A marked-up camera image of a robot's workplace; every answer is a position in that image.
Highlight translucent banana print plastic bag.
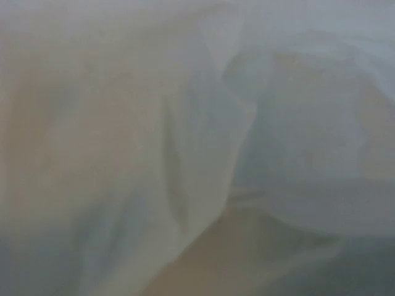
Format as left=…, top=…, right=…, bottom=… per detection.
left=1, top=1, right=394, bottom=295

